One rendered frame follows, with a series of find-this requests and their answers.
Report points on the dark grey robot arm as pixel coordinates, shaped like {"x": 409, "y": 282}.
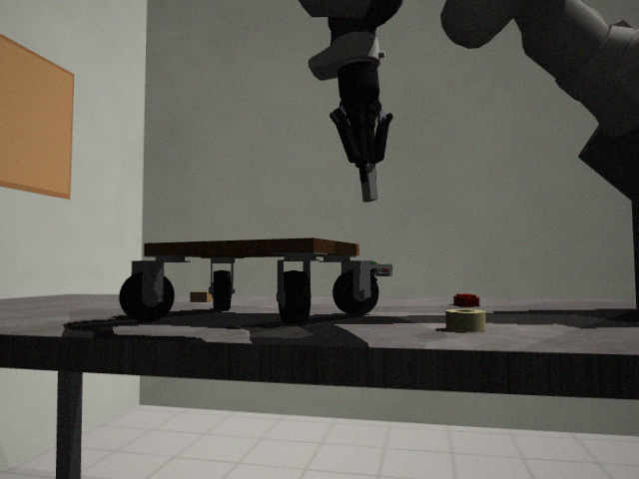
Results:
{"x": 594, "y": 63}

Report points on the tan rectangular block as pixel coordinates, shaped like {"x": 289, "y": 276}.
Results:
{"x": 204, "y": 296}

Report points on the red toy building brick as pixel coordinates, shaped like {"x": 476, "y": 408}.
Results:
{"x": 466, "y": 300}

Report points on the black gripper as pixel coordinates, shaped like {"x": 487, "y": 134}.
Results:
{"x": 359, "y": 104}

